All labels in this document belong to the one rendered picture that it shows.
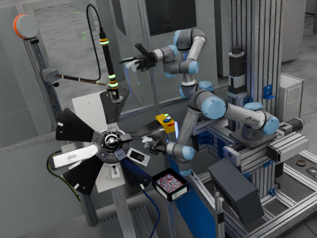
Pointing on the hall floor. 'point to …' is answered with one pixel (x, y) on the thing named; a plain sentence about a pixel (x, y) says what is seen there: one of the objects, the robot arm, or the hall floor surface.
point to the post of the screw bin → (171, 220)
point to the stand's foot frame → (141, 224)
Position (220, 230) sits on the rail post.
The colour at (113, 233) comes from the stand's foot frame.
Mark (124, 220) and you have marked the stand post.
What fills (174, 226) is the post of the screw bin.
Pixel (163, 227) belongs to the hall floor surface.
